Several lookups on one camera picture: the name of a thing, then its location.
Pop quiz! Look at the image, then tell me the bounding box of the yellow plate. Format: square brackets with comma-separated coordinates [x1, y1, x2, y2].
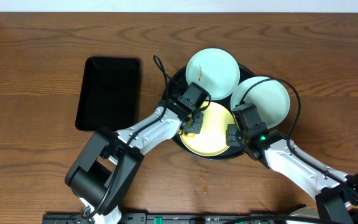
[180, 102, 235, 156]

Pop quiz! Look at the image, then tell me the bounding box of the green and yellow sponge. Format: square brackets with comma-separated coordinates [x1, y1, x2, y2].
[179, 131, 196, 138]

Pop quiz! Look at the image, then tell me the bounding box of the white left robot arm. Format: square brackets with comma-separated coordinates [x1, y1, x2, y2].
[65, 100, 211, 223]

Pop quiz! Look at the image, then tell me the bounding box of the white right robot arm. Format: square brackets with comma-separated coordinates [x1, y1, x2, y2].
[226, 124, 358, 223]

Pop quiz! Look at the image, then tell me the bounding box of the round black tray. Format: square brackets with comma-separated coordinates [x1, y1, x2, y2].
[168, 64, 255, 161]

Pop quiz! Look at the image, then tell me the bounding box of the rectangular black tray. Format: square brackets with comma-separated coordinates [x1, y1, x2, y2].
[75, 56, 141, 131]

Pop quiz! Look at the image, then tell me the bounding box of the pale green plate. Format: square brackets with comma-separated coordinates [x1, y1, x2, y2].
[231, 77, 290, 129]

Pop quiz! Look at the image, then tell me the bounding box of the light blue plate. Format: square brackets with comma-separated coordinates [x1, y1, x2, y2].
[185, 48, 241, 100]

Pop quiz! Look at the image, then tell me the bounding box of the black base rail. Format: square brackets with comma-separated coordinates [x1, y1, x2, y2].
[41, 212, 323, 224]

